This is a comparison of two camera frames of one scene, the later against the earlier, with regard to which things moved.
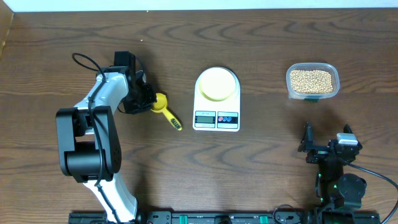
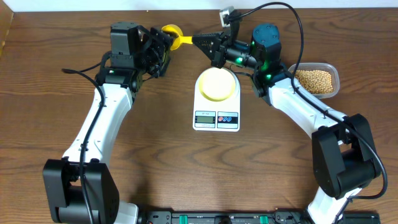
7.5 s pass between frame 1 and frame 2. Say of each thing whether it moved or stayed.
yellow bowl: stayed
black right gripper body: moved
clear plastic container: stayed
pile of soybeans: stayed
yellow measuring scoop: moved
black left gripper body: moved
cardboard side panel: stayed
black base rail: stayed
